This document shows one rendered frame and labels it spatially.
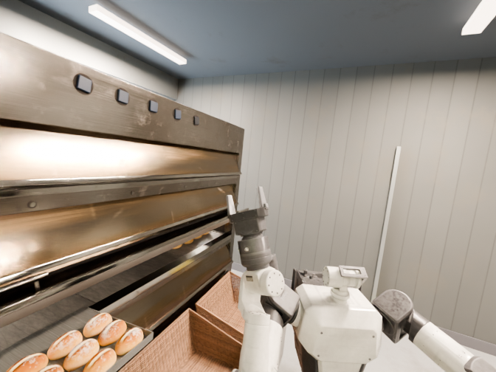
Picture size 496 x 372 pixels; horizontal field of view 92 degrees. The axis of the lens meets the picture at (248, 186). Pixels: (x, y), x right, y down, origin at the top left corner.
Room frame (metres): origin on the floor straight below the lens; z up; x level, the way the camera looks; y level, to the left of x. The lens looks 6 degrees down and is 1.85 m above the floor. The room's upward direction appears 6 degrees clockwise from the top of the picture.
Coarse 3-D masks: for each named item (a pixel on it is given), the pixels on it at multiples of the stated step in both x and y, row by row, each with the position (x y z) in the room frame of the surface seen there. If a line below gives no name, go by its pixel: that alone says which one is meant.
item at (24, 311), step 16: (192, 224) 1.52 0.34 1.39; (160, 240) 1.16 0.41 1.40; (112, 256) 0.94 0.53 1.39; (144, 256) 0.92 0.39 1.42; (64, 272) 0.79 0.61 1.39; (80, 272) 0.78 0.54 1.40; (112, 272) 0.78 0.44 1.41; (16, 288) 0.69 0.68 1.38; (80, 288) 0.68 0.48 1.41; (0, 304) 0.58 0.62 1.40; (32, 304) 0.57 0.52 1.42; (48, 304) 0.60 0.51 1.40; (0, 320) 0.51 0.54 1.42; (16, 320) 0.54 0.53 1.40
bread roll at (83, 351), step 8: (80, 344) 0.67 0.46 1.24; (88, 344) 0.67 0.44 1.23; (96, 344) 0.69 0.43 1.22; (72, 352) 0.64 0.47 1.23; (80, 352) 0.65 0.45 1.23; (88, 352) 0.66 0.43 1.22; (96, 352) 0.68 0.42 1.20; (64, 360) 0.63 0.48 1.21; (72, 360) 0.63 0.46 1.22; (80, 360) 0.64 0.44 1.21; (88, 360) 0.65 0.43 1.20; (64, 368) 0.62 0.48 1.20; (72, 368) 0.62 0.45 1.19
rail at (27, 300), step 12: (204, 228) 1.33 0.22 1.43; (168, 240) 1.06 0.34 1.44; (144, 252) 0.92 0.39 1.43; (108, 264) 0.78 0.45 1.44; (120, 264) 0.82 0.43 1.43; (84, 276) 0.70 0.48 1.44; (48, 288) 0.62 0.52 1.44; (60, 288) 0.63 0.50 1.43; (24, 300) 0.56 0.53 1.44; (36, 300) 0.58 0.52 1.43; (0, 312) 0.51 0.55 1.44
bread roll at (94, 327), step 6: (96, 318) 0.78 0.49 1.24; (102, 318) 0.79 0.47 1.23; (108, 318) 0.81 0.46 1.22; (90, 324) 0.76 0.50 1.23; (96, 324) 0.77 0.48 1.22; (102, 324) 0.78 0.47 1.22; (84, 330) 0.75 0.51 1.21; (90, 330) 0.75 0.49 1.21; (96, 330) 0.76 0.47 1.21; (90, 336) 0.75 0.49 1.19
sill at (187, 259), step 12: (216, 240) 1.84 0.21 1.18; (192, 252) 1.55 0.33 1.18; (204, 252) 1.63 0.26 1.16; (168, 264) 1.35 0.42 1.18; (180, 264) 1.38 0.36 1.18; (156, 276) 1.20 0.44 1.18; (168, 276) 1.28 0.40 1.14; (132, 288) 1.08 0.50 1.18; (144, 288) 1.11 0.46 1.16; (108, 300) 0.97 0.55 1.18; (120, 300) 0.99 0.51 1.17; (108, 312) 0.94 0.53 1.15
